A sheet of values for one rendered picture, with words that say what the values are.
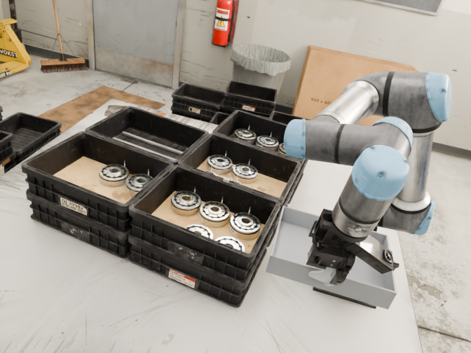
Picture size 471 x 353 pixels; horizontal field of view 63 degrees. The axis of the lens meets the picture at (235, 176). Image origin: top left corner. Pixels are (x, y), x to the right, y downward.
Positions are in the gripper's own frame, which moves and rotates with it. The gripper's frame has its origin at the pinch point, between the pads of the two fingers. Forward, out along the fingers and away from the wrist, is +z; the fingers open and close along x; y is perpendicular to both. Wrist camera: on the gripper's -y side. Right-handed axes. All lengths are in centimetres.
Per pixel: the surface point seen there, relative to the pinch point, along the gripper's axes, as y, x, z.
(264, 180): 16, -63, 41
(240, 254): 19.7, -12.1, 18.3
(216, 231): 29, -27, 32
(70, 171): 86, -40, 36
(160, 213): 48, -29, 33
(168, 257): 40, -14, 31
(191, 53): 116, -321, 146
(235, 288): 18.9, -9.6, 32.8
